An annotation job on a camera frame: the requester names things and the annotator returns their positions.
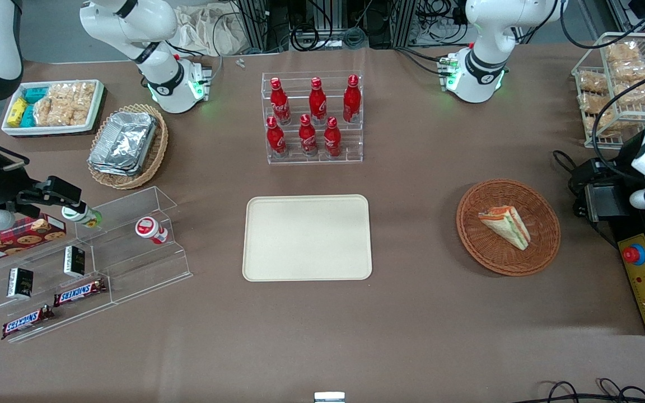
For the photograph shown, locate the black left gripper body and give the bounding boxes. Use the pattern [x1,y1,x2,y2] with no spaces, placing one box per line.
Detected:
[594,161,635,194]

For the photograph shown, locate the triangle sandwich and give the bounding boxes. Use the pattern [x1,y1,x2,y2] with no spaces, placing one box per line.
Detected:
[478,205,531,251]

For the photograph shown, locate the white rectangular snack tray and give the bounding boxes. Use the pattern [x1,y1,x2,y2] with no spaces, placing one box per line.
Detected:
[1,79,105,137]

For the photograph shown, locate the aluminium foil tray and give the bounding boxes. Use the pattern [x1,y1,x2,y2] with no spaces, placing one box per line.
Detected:
[91,111,156,168]
[88,158,155,178]

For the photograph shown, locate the light wicker basket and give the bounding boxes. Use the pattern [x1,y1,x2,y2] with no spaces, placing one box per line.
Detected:
[87,104,169,190]

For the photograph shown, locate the brown wicker basket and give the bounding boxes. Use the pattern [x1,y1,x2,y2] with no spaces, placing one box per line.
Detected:
[456,178,562,277]

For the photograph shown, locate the beige plastic tray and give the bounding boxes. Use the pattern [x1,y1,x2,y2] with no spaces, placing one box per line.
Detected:
[242,194,373,282]

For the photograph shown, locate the green capped small bottle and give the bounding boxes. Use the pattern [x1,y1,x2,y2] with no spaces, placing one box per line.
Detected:
[61,205,103,229]

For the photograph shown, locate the black side platform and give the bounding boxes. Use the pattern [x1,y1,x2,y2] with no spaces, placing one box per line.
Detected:
[608,129,645,336]

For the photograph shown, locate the red cookie box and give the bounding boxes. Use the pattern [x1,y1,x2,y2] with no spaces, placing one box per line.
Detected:
[0,214,68,267]

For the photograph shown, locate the brown snack pack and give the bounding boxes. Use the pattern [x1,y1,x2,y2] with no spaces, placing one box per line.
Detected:
[579,92,615,114]
[610,58,645,83]
[577,69,609,94]
[582,112,618,137]
[616,78,645,105]
[605,41,643,63]

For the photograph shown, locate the small black box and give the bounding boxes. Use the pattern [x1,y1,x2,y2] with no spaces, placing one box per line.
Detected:
[7,267,35,299]
[63,245,87,279]

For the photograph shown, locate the yellow snack packet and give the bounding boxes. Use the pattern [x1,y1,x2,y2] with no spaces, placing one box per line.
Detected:
[7,98,29,127]

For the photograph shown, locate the rice cracker pack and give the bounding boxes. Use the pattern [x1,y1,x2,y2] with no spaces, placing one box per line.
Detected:
[48,82,97,126]
[33,95,68,127]

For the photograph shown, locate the red capped small bottle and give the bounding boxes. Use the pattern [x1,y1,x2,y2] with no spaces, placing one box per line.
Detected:
[134,216,170,246]

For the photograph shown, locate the snickers bar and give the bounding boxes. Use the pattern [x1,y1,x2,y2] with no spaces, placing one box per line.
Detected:
[53,278,108,308]
[1,304,55,341]

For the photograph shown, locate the clear acrylic stepped display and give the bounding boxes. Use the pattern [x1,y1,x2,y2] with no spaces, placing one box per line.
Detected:
[0,186,194,344]

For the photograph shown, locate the red cola bottle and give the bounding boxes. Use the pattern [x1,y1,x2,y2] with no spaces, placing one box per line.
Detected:
[298,114,319,158]
[342,74,363,124]
[322,116,343,159]
[308,77,328,125]
[266,116,288,158]
[269,77,292,125]

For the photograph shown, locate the clear acrylic bottle rack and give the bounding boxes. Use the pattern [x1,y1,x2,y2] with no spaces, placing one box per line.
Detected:
[261,71,364,165]

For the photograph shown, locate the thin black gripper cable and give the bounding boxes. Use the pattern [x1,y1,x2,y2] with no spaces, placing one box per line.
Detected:
[551,149,581,177]

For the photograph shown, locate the white wire rack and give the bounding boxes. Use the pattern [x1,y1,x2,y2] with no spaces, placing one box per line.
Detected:
[571,32,645,149]

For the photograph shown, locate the black overhead cable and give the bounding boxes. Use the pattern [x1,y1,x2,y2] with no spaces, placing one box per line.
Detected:
[559,0,645,50]

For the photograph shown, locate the black floor cables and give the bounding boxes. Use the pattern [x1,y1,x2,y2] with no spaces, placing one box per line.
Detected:
[516,378,645,403]

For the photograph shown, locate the black base cables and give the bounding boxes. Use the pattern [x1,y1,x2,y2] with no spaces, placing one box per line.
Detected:
[394,46,450,77]

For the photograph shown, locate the white cable bundle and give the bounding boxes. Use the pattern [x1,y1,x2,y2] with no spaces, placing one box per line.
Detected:
[414,0,472,46]

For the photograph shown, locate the aluminium frame post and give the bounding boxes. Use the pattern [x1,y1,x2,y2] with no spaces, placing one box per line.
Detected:
[240,0,272,53]
[392,0,418,49]

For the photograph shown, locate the black cable bundle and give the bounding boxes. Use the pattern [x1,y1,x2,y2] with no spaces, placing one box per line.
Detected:
[291,0,369,51]

